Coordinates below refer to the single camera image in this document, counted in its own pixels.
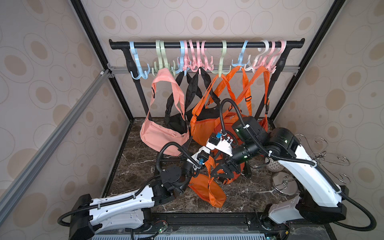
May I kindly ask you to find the dark orange crossbody bag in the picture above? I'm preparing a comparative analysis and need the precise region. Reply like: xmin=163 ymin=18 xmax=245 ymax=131
xmin=220 ymin=66 xmax=271 ymax=131

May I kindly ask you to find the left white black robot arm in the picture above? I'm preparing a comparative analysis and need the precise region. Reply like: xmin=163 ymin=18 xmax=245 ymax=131
xmin=57 ymin=142 xmax=211 ymax=240

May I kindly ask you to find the pink plastic hook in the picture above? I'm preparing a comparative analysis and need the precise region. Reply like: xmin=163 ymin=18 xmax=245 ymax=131
xmin=187 ymin=40 xmax=214 ymax=73

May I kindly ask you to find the chrome wire hook stand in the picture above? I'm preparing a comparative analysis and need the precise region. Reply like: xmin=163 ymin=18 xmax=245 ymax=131
xmin=271 ymin=133 xmax=352 ymax=196

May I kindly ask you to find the light blue right hook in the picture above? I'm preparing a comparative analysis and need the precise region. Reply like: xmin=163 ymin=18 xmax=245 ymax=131
xmin=231 ymin=40 xmax=250 ymax=69

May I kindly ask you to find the aluminium side rail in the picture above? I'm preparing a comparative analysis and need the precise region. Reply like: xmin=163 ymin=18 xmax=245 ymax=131
xmin=1 ymin=69 xmax=112 ymax=224

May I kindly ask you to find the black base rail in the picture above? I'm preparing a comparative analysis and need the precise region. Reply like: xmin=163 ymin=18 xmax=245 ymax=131
xmin=84 ymin=209 xmax=336 ymax=240

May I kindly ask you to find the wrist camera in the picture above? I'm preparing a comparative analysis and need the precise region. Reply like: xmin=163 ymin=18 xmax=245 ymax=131
xmin=187 ymin=146 xmax=211 ymax=170
xmin=206 ymin=133 xmax=233 ymax=157

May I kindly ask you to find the green plastic hook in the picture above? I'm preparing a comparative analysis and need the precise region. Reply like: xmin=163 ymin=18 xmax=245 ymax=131
xmin=152 ymin=40 xmax=176 ymax=77

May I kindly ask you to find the white plastic hook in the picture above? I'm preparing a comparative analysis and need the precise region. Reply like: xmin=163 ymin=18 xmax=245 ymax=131
xmin=245 ymin=40 xmax=270 ymax=73

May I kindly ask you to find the light blue hook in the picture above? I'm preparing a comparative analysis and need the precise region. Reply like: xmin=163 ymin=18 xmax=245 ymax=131
xmin=130 ymin=41 xmax=151 ymax=80
xmin=231 ymin=40 xmax=250 ymax=69

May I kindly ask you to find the light blue leftmost hook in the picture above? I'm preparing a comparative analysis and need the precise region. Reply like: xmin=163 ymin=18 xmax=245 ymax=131
xmin=130 ymin=41 xmax=151 ymax=80

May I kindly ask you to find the patterned round pouch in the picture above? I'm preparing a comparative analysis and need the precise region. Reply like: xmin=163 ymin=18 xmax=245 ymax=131
xmin=265 ymin=158 xmax=285 ymax=173

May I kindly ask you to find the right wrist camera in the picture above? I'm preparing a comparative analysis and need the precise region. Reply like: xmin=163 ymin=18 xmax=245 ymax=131
xmin=206 ymin=133 xmax=233 ymax=157

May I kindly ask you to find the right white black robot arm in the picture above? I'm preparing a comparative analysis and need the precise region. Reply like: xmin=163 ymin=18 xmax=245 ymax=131
xmin=207 ymin=99 xmax=377 ymax=232

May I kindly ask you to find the black clothes rack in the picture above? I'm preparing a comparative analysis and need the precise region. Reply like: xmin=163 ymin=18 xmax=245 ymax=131
xmin=107 ymin=39 xmax=305 ymax=114

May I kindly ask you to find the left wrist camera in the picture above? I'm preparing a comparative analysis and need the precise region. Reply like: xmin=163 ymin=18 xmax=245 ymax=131
xmin=187 ymin=146 xmax=211 ymax=170

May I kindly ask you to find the green middle hook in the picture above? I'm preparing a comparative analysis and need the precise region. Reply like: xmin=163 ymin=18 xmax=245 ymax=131
xmin=211 ymin=40 xmax=232 ymax=78

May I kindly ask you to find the pink crossbody bag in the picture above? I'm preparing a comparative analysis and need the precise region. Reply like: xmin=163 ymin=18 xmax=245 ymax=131
xmin=140 ymin=69 xmax=190 ymax=152

